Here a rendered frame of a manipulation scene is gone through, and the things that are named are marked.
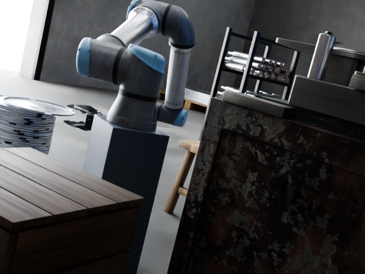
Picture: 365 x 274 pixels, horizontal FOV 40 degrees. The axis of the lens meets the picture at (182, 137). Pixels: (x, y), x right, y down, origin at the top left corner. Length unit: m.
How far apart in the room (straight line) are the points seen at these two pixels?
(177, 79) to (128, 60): 0.50
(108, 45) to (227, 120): 0.60
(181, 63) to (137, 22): 0.26
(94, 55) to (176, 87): 0.53
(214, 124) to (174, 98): 0.94
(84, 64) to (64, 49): 4.76
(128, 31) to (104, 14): 4.91
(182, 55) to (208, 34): 6.36
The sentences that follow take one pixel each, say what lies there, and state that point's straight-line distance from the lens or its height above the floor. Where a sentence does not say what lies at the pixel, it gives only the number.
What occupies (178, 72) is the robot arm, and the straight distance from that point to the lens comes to 1.93.
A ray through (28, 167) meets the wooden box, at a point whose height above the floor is 0.35.
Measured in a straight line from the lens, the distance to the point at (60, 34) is 6.21.
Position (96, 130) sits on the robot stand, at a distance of 1.54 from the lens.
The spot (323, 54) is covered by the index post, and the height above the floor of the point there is 0.76.
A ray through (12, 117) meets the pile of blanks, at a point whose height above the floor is 0.30.
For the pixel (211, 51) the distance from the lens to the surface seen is 8.41.
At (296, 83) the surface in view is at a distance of 1.01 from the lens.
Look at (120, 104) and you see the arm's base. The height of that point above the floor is 0.51.
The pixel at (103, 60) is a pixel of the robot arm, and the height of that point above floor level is 0.62.
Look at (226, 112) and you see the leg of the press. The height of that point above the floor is 0.60.
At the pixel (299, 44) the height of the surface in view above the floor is 0.77.
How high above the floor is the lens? 0.69
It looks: 9 degrees down
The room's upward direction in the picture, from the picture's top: 14 degrees clockwise
